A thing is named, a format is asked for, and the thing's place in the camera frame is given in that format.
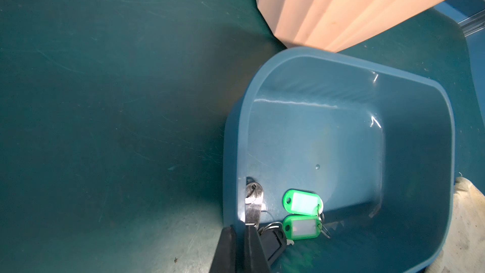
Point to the green tag key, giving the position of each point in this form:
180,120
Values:
302,203
299,227

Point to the beige work glove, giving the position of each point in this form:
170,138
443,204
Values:
463,250

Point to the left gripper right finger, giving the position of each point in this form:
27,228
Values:
254,257

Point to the green tag key upper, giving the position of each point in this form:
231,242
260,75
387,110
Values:
302,203

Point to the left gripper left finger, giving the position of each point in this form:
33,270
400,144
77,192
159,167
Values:
224,259

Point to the green tag key lower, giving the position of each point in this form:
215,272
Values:
299,227

